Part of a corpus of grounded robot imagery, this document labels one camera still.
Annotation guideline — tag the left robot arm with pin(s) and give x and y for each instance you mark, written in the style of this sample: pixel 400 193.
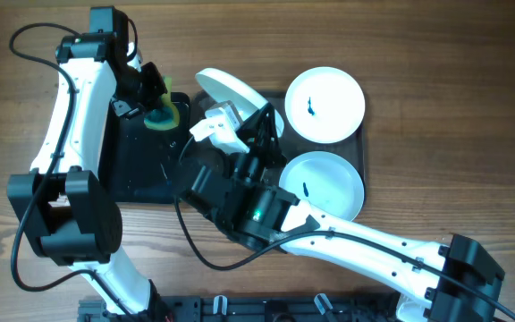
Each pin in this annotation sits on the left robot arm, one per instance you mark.
pixel 64 212

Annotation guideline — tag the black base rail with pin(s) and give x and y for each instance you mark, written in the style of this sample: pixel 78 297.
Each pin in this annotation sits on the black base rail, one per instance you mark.
pixel 356 308

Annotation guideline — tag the black water tray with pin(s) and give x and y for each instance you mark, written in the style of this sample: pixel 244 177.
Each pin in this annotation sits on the black water tray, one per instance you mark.
pixel 137 164

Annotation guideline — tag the dark brown serving tray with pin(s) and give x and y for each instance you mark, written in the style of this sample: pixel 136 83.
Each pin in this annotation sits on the dark brown serving tray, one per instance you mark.
pixel 352 149

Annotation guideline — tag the green yellow sponge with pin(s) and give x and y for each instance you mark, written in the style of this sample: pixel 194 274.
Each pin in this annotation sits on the green yellow sponge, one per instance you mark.
pixel 167 116

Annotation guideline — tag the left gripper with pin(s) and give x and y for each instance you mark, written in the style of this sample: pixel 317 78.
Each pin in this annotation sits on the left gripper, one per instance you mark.
pixel 156 87

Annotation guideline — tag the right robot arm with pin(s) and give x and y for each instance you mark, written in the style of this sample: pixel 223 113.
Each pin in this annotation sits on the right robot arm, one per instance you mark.
pixel 456 282

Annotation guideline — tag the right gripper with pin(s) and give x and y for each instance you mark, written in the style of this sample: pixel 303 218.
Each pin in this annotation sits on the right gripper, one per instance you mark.
pixel 266 142

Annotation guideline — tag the white plate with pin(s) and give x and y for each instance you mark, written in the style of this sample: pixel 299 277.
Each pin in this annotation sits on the white plate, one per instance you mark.
pixel 327 181
pixel 325 105
pixel 222 86

